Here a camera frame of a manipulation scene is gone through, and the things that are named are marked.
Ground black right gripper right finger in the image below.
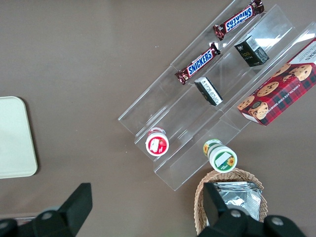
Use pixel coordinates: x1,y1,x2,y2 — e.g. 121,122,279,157
202,182,250,237

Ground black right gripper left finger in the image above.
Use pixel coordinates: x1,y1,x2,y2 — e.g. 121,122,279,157
32,182,93,237

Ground oval light wicker basket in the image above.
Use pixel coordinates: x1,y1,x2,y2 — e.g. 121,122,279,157
194,167,268,237

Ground beige plastic tray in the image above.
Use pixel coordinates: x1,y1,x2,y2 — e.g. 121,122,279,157
0,96,39,180

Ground stacked aluminium foil containers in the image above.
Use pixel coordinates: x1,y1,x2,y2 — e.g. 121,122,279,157
213,181,263,223

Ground green lid yogurt cup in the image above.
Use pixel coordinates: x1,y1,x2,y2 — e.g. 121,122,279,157
202,138,238,173

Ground red lid yogurt cup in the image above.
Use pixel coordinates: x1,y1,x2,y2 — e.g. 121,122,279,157
145,126,170,158

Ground clear acrylic stepped stand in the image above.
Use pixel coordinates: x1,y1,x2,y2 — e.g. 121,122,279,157
118,3,316,192

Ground small black carton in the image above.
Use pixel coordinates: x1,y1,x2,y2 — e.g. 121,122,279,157
193,77,224,107
234,35,271,68

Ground red tartan cookie box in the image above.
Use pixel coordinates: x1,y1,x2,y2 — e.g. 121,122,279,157
237,37,316,127

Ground Snickers chocolate bar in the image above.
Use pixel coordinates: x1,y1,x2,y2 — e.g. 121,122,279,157
212,0,266,41
174,42,221,85

